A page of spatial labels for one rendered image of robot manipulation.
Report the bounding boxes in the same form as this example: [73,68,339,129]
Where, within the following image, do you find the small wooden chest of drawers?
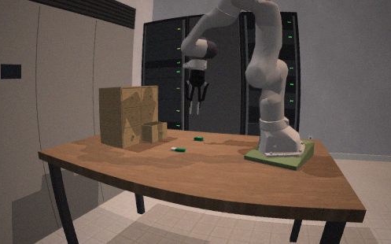
[99,86,158,148]

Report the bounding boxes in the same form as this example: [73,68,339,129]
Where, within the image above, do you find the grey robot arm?
[181,0,305,157]

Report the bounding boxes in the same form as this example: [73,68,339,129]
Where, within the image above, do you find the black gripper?
[184,69,209,114]

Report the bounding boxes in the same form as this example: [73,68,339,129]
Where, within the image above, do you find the light wooden drawer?
[122,88,141,107]
[123,125,142,147]
[142,105,157,123]
[142,87,157,105]
[142,121,168,142]
[122,106,141,127]

